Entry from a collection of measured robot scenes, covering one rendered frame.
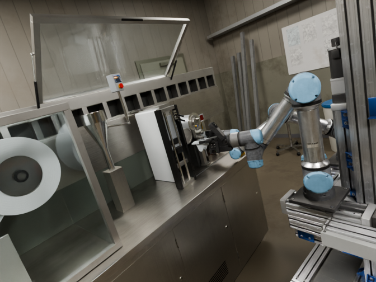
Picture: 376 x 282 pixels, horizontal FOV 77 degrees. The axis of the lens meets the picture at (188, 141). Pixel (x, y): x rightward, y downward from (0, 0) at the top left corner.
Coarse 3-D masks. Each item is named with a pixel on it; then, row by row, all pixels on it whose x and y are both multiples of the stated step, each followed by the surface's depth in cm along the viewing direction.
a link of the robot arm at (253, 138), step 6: (240, 132) 116; (246, 132) 114; (252, 132) 113; (258, 132) 111; (240, 138) 114; (246, 138) 113; (252, 138) 112; (258, 138) 111; (240, 144) 116; (246, 144) 114; (252, 144) 113; (258, 144) 114
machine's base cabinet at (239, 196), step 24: (240, 168) 183; (216, 192) 159; (240, 192) 182; (192, 216) 142; (216, 216) 159; (240, 216) 181; (264, 216) 210; (168, 240) 127; (192, 240) 141; (216, 240) 158; (240, 240) 179; (144, 264) 116; (168, 264) 127; (192, 264) 140; (216, 264) 157; (240, 264) 178
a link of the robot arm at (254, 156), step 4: (256, 148) 114; (260, 148) 116; (248, 152) 115; (252, 152) 114; (256, 152) 114; (260, 152) 115; (248, 156) 116; (252, 156) 115; (256, 156) 114; (260, 156) 115; (248, 160) 117; (252, 160) 115; (256, 160) 115; (260, 160) 115; (248, 164) 119; (252, 164) 116; (256, 164) 116; (260, 164) 116
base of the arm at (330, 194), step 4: (304, 188) 126; (332, 188) 119; (304, 192) 125; (308, 192) 122; (312, 192) 120; (328, 192) 117; (332, 192) 118; (304, 196) 125; (308, 196) 122; (312, 196) 120; (316, 196) 119; (320, 196) 118; (324, 196) 117; (328, 196) 117; (332, 196) 118; (312, 200) 121; (316, 200) 119; (320, 200) 118; (324, 200) 118
